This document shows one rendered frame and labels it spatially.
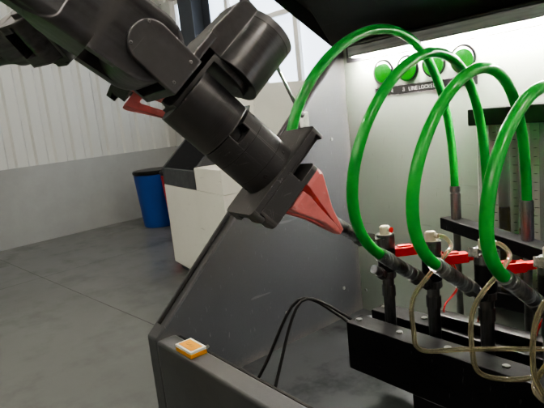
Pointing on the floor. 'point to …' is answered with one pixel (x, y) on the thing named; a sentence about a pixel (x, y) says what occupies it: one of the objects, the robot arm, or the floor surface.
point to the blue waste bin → (151, 197)
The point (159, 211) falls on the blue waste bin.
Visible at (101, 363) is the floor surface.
